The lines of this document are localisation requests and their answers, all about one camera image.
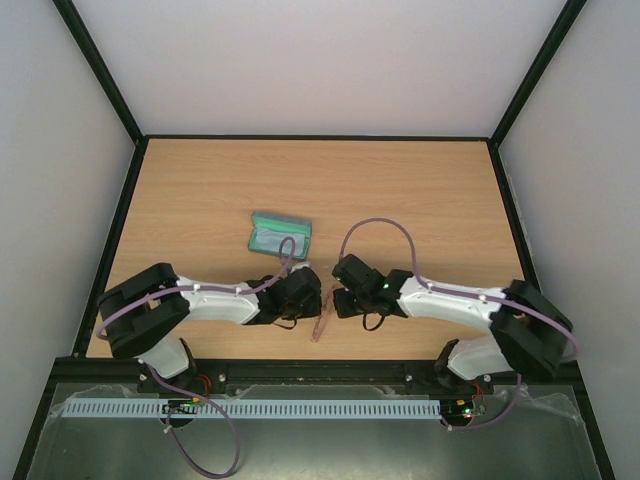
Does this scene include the pink sunglasses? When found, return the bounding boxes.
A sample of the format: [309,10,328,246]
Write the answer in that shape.
[311,284,337,343]

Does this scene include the grey glasses case green lining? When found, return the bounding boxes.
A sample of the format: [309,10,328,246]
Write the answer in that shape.
[248,211,312,260]

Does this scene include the light blue cleaning cloth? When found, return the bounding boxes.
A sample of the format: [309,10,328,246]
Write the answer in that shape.
[252,228,306,259]

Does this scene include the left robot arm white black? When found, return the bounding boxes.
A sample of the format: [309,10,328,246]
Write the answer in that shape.
[95,263,322,391]

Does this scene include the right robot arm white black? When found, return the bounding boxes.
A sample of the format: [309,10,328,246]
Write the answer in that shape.
[332,254,573,392]

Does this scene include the right controller board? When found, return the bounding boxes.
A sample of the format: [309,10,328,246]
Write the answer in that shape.
[440,397,487,420]

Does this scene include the controller board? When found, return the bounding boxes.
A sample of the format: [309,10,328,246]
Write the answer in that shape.
[160,398,207,415]
[440,397,487,420]

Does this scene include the left controller board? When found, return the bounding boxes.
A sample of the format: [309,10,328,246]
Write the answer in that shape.
[160,398,207,415]

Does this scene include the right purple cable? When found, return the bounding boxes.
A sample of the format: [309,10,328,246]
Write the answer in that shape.
[339,216,584,434]

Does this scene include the black aluminium frame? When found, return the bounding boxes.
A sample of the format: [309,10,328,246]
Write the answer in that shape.
[13,1,585,479]

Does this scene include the light blue slotted cable duct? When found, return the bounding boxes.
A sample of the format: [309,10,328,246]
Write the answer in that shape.
[57,398,441,420]

